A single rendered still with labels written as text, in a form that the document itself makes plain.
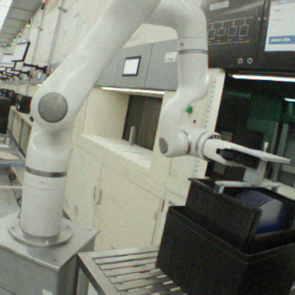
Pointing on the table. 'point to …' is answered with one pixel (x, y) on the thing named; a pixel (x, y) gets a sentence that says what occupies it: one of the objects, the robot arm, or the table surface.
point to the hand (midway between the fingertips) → (257, 161)
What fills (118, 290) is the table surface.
